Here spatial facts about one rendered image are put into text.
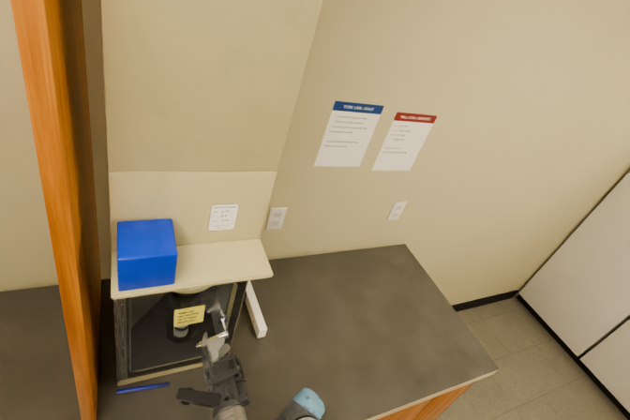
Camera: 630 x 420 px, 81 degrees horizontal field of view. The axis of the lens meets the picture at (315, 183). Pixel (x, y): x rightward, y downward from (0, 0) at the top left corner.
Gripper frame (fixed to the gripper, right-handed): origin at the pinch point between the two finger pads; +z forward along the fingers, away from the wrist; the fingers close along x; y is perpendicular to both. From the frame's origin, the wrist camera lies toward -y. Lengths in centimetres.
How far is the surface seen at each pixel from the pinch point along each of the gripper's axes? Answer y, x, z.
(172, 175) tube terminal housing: 13, 52, 5
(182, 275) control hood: 6.5, 33.9, -3.7
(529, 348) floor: 184, -219, 3
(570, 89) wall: 182, -10, 47
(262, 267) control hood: 21.8, 26.5, -4.5
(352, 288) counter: 53, -52, 23
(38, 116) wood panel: 4, 74, -4
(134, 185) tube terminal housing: 6, 53, 5
